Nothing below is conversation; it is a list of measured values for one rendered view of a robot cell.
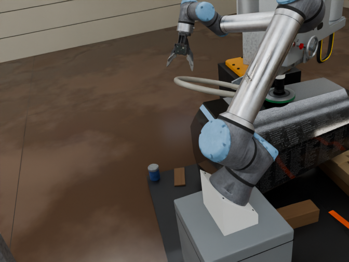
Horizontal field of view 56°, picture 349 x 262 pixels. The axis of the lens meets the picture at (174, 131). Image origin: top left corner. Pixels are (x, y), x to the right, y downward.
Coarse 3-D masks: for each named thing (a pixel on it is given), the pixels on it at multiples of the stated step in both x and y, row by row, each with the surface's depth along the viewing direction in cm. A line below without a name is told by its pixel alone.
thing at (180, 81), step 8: (176, 80) 178; (184, 80) 197; (192, 80) 202; (200, 80) 205; (208, 80) 206; (192, 88) 167; (200, 88) 164; (208, 88) 163; (224, 96) 163; (232, 96) 163
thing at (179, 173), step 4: (176, 168) 317; (180, 168) 316; (176, 172) 312; (180, 172) 312; (184, 172) 311; (176, 176) 307; (180, 176) 306; (184, 176) 306; (176, 180) 302; (180, 180) 301; (184, 180) 300; (176, 184) 298; (180, 184) 297; (184, 184) 296
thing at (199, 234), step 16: (256, 192) 158; (176, 208) 159; (192, 208) 154; (256, 208) 149; (272, 208) 148; (192, 224) 146; (208, 224) 145; (256, 224) 141; (272, 224) 140; (288, 224) 139; (192, 240) 141; (208, 240) 137; (224, 240) 136; (240, 240) 135; (256, 240) 134; (272, 240) 135; (288, 240) 138; (192, 256) 152; (208, 256) 130; (224, 256) 130; (240, 256) 133; (256, 256) 136; (272, 256) 140; (288, 256) 144
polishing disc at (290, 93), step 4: (272, 88) 245; (288, 88) 241; (272, 92) 240; (288, 92) 236; (292, 92) 235; (268, 96) 235; (272, 96) 234; (276, 96) 233; (280, 96) 232; (284, 96) 232; (288, 96) 231; (292, 96) 230; (272, 100) 231; (276, 100) 229; (280, 100) 229; (284, 100) 228
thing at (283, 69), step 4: (300, 60) 232; (292, 64) 224; (296, 64) 229; (280, 68) 216; (284, 68) 219; (288, 68) 223; (280, 72) 218; (276, 76) 216; (236, 80) 205; (240, 80) 208; (232, 88) 206
